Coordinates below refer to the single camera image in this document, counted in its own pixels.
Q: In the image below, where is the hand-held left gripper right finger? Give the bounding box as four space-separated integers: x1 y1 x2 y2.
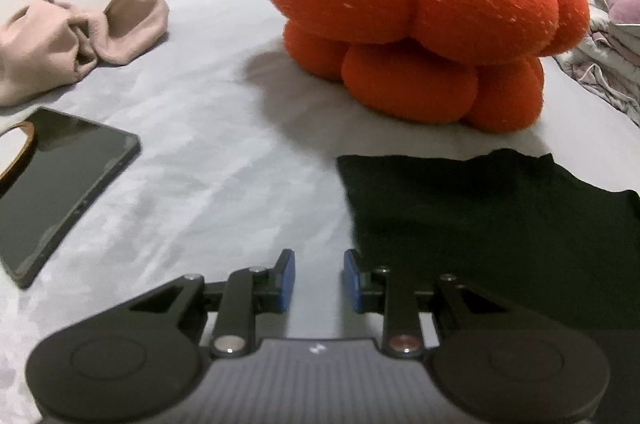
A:
341 249 506 359

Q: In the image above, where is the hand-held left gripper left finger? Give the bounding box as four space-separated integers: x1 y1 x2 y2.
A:
127 249 296 357

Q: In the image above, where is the black shirt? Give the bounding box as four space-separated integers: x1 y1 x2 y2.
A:
336 148 640 335

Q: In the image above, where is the grey bed sheet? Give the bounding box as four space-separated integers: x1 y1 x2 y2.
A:
0 0 640 424

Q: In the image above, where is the crumpled beige cloth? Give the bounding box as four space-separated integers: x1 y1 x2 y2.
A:
0 0 170 107

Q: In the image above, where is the folded grey pink quilt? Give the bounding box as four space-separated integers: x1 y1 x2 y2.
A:
552 0 640 127

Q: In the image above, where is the brown ring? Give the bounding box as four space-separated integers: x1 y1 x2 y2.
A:
0 121 37 189

